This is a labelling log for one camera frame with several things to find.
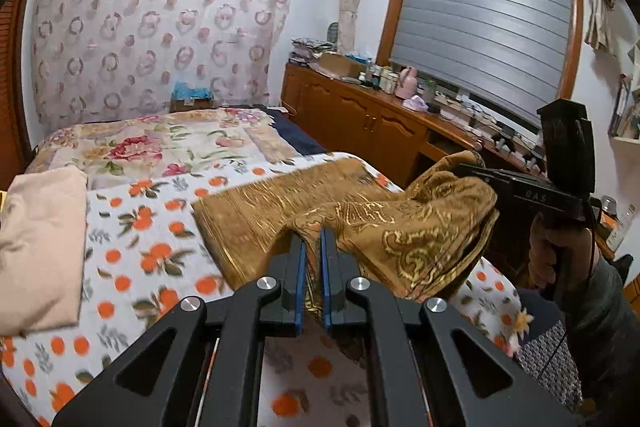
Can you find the person's right forearm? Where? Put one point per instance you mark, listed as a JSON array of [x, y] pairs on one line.
[[610, 332]]

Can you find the circle-patterned hanging cloth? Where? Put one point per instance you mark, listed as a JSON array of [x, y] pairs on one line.
[[150, 32]]

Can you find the beige garment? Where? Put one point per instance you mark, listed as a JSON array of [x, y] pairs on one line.
[[40, 247]]

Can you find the pink cloth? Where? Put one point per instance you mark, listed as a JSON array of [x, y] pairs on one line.
[[416, 104]]

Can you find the grey window blind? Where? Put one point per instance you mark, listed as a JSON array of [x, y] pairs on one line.
[[480, 17]]

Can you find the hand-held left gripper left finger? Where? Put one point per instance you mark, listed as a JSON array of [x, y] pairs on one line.
[[300, 282]]

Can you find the brown gold-patterned garment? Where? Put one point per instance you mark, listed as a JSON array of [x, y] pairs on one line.
[[410, 237]]

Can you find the navy bed sheet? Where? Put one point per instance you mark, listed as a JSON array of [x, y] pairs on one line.
[[300, 137]]

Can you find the stack of folded clothes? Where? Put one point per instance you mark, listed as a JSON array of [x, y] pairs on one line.
[[307, 52]]

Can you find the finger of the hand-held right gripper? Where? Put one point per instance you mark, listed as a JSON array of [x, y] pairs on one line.
[[482, 174]]

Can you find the small grey fan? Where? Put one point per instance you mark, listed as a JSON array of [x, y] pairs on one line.
[[333, 32]]

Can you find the pink kettle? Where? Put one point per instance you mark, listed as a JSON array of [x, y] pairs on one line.
[[406, 84]]

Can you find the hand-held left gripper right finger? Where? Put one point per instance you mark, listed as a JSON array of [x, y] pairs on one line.
[[326, 282]]

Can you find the row of books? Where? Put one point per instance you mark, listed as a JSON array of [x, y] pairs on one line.
[[622, 112]]

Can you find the hanging beige cloth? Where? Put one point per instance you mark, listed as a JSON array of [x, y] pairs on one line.
[[597, 17]]

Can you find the white wall shelf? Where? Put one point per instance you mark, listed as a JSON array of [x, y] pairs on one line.
[[629, 140]]

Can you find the person's patterned trousers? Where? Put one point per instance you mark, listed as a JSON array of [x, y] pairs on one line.
[[550, 357]]

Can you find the open cardboard box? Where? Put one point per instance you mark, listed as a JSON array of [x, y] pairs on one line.
[[340, 66]]

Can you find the orange fruit print blanket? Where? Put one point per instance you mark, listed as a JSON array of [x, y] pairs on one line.
[[145, 257]]

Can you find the floral quilt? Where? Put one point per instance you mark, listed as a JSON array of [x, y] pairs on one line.
[[150, 142]]

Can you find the long wooden cabinet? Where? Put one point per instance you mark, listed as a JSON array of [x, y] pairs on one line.
[[350, 107]]

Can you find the person's right hand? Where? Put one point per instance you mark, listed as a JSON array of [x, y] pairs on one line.
[[542, 252]]

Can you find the blue-topped cardboard box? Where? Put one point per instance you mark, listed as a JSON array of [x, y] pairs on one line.
[[192, 94]]

